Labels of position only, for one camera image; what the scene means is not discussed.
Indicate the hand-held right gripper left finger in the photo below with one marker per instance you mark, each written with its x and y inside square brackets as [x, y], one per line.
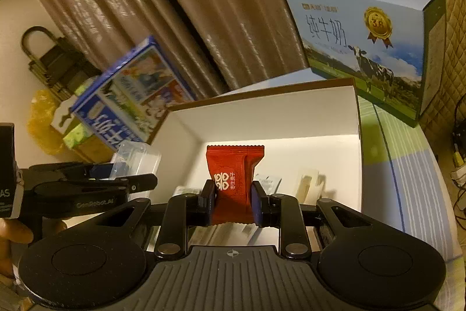
[210, 203]

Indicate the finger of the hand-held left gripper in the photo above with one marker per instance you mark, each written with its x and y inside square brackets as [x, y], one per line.
[65, 170]
[91, 194]

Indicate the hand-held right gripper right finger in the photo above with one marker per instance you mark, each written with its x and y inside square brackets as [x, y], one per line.
[257, 205]

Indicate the red snack packet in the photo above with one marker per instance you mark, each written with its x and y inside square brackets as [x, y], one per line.
[233, 169]

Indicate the clear plastic container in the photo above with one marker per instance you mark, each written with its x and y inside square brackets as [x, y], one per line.
[140, 158]

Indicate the brown cardboard box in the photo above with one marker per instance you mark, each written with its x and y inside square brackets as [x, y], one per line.
[273, 121]

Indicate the person's left hand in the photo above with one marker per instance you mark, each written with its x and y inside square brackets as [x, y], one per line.
[11, 231]

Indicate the clear small packet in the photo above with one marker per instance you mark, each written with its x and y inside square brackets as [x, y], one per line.
[269, 181]

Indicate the green patterned box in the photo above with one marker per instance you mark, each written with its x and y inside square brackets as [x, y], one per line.
[85, 87]
[78, 136]

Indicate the yellow plastic bag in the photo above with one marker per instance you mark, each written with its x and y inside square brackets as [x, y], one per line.
[40, 129]

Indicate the blue milk carton box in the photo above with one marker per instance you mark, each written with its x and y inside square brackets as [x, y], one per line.
[127, 92]

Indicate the black bag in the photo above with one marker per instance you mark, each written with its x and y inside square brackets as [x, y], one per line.
[54, 63]

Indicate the cow print milk carton box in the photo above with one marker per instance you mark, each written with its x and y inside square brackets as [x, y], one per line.
[346, 41]

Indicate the brown curtain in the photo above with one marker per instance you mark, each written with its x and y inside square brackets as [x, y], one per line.
[182, 5]

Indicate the white wall plug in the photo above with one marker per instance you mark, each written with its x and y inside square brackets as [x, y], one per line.
[459, 174]

